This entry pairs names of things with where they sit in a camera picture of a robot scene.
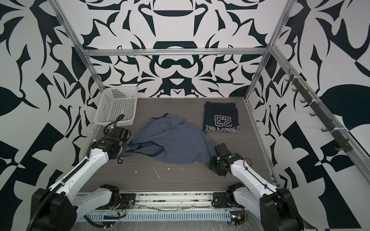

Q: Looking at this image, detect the navy tank top red trim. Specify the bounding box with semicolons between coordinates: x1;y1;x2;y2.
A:
203;102;240;133

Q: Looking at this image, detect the grey blue printed tank top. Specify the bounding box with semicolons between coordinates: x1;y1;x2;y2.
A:
121;114;216;165

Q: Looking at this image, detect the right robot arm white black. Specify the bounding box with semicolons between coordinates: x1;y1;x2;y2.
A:
209;143;305;231

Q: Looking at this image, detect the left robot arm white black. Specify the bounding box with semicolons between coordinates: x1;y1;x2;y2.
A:
26;127;132;231

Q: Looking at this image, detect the white plastic laundry basket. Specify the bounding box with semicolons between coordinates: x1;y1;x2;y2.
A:
93;85;138;127

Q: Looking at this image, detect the small green circuit board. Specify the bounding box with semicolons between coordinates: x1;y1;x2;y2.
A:
230;210;248;226

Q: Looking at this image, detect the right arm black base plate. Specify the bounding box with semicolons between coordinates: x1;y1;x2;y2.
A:
211;192;231;208

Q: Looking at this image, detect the white slotted cable duct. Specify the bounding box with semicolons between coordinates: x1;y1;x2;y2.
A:
87;210;231;222

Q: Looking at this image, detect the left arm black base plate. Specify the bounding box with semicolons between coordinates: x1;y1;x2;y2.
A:
116;193;137;210

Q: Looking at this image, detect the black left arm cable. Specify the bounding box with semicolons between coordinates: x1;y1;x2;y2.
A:
25;184;122;231

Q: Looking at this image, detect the aluminium frame enclosure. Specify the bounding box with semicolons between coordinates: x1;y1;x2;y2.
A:
49;1;370;181

